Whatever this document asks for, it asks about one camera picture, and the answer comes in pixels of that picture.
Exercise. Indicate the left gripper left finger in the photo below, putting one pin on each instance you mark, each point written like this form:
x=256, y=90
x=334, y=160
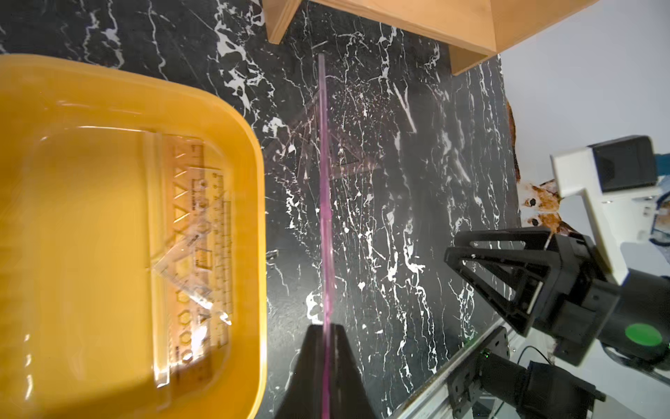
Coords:
x=303, y=398

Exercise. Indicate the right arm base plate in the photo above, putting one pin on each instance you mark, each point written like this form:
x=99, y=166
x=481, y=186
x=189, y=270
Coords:
x=464, y=382

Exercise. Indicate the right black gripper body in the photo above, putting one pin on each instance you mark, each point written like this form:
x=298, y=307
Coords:
x=577, y=299

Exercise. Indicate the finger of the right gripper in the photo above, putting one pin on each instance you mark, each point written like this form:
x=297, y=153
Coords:
x=529, y=274
x=516, y=245

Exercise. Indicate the grey clear stencil ruler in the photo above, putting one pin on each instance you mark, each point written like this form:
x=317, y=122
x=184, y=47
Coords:
x=211, y=215

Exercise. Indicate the dark pink triangle ruler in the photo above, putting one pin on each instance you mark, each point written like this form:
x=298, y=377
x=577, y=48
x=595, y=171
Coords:
x=302, y=145

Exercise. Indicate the wooden shelf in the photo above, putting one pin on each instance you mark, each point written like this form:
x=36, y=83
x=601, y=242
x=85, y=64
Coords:
x=475, y=30

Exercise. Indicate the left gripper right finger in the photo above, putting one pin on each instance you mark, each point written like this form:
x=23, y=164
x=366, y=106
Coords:
x=348, y=394

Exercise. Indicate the yellow plastic storage box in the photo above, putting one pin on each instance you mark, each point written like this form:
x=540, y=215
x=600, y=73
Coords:
x=76, y=319

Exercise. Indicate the clear triangle ruler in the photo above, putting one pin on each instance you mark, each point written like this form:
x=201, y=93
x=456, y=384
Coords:
x=200, y=270

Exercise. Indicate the purple triangle ruler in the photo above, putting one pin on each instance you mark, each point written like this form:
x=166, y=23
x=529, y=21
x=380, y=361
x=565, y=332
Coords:
x=325, y=217

